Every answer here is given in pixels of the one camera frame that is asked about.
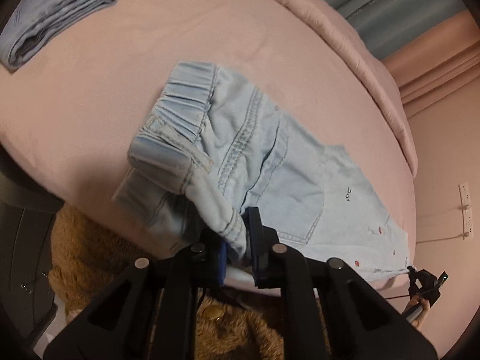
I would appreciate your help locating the pink folded quilt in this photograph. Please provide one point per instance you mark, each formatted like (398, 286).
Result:
(373, 75)

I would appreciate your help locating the folded blue jeans stack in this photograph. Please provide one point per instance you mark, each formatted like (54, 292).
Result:
(35, 22)

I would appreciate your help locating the blue curtain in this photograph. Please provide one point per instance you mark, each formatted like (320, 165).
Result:
(385, 26)

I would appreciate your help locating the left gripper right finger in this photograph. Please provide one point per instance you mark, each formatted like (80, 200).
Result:
(328, 310)

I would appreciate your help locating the white wall power strip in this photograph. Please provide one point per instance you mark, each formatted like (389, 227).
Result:
(466, 210)

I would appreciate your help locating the pink bed sheet mattress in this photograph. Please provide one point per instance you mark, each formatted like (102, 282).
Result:
(69, 115)

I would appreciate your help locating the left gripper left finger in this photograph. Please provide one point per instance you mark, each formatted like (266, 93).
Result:
(149, 311)

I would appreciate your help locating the brown fuzzy rug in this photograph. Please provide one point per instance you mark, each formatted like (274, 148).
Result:
(87, 258)

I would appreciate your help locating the dark storage bin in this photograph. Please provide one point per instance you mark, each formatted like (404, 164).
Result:
(27, 216)

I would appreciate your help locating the light blue strawberry pants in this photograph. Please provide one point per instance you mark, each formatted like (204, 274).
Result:
(214, 145)

